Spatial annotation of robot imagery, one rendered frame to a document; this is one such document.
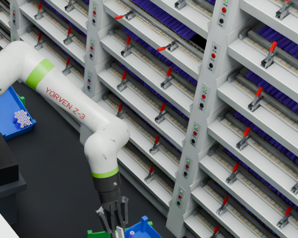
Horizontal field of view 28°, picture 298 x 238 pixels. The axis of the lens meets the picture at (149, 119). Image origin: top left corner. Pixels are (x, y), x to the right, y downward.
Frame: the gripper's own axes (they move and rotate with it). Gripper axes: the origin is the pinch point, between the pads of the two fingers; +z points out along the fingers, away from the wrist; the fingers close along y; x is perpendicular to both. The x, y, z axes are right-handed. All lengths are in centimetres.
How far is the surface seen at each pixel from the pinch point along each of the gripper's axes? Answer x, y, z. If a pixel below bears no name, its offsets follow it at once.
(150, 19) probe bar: -32, -55, -63
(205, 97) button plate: 0, -50, -36
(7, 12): -162, -54, -61
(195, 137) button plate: -9, -50, -17
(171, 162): -32, -54, 2
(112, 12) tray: -51, -50, -66
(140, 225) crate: -12.5, -18.2, 8.9
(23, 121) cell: -120, -29, -10
